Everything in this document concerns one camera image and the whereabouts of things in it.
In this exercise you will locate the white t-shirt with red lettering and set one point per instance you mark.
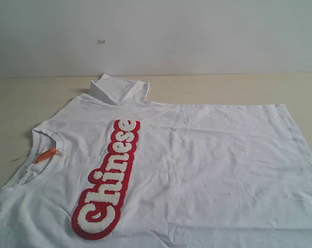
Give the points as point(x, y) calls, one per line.
point(137, 173)

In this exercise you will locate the orange neck label tag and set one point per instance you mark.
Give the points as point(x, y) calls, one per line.
point(48, 154)

